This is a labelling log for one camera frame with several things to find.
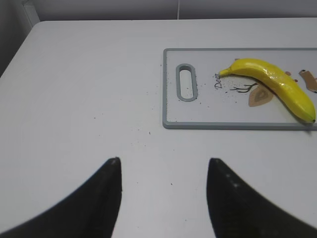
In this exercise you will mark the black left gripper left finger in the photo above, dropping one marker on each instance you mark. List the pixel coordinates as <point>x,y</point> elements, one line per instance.
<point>89,212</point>

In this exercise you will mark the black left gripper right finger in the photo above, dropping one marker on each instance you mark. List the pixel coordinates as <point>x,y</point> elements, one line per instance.
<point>236,210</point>

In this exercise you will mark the yellow plastic banana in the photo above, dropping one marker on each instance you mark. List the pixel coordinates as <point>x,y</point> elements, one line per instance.
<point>287,90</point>

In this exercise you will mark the white grey-rimmed cutting board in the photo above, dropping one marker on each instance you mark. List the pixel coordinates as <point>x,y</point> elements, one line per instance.
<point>194,97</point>

